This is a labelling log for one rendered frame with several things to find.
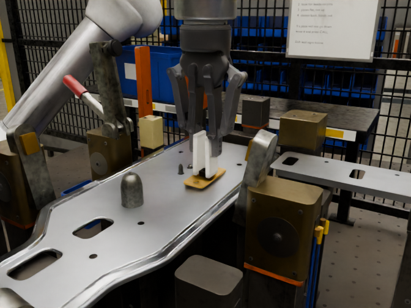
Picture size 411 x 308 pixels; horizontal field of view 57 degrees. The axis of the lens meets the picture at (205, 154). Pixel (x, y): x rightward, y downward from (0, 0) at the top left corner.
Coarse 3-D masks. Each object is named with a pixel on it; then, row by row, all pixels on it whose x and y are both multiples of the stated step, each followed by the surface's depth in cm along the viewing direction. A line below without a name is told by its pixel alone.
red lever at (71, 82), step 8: (64, 80) 72; (72, 80) 72; (72, 88) 71; (80, 88) 71; (80, 96) 71; (88, 96) 71; (88, 104) 71; (96, 104) 70; (96, 112) 70; (104, 120) 70; (120, 128) 69
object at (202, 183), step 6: (204, 168) 63; (222, 168) 66; (198, 174) 63; (204, 174) 62; (216, 174) 63; (186, 180) 61; (192, 180) 61; (198, 180) 61; (204, 180) 61; (210, 180) 61; (198, 186) 59; (204, 186) 59
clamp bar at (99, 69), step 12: (96, 48) 64; (108, 48) 63; (120, 48) 65; (96, 60) 65; (108, 60) 67; (96, 72) 66; (108, 72) 67; (108, 84) 66; (108, 96) 66; (120, 96) 69; (108, 108) 67; (120, 108) 69; (108, 120) 68; (120, 120) 70
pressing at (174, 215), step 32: (160, 160) 71; (192, 160) 71; (224, 160) 71; (96, 192) 58; (160, 192) 58; (192, 192) 58; (224, 192) 58; (64, 224) 50; (128, 224) 50; (160, 224) 50; (192, 224) 50; (32, 256) 43; (64, 256) 43; (128, 256) 43; (160, 256) 44; (32, 288) 38; (64, 288) 38; (96, 288) 39
